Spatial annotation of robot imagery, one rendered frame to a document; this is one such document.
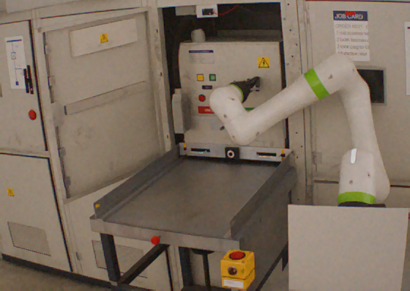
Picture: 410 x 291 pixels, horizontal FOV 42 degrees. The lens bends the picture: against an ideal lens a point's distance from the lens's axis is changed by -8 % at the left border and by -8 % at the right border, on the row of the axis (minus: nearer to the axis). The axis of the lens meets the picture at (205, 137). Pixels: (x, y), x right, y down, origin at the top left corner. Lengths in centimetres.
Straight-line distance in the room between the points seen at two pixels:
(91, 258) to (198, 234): 140
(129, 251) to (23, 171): 80
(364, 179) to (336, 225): 21
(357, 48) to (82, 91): 114
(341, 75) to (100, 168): 113
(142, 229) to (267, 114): 61
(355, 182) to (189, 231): 61
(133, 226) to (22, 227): 158
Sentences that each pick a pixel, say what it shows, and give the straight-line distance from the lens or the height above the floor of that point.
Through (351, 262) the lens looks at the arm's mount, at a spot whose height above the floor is 86.
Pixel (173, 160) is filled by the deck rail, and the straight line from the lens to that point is 268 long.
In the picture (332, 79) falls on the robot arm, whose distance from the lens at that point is 202.
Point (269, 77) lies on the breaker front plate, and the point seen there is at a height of 124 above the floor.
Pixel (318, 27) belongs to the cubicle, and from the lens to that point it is 230.
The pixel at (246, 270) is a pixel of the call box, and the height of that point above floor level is 87.
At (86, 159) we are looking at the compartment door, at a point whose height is 98.
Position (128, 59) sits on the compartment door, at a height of 136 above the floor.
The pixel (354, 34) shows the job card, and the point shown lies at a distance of 227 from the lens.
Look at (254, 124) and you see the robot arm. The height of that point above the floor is 116.
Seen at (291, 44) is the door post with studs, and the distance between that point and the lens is 236.
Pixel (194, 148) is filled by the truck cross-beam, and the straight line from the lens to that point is 268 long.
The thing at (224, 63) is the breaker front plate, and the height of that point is 130.
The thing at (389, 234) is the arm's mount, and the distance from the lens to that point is 166.
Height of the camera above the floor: 174
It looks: 17 degrees down
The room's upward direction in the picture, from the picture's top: 5 degrees counter-clockwise
